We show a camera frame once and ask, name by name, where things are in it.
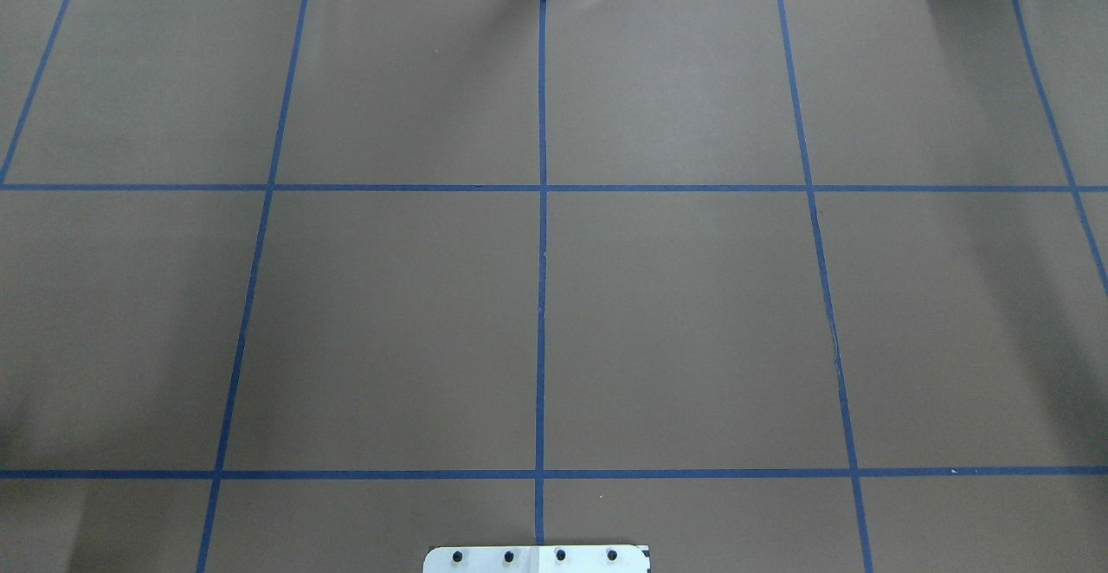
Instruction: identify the brown table mat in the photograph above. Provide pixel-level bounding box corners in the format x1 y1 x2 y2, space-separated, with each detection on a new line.
3 0 1105 572

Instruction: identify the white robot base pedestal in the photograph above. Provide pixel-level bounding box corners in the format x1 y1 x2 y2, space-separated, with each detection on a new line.
422 544 652 572

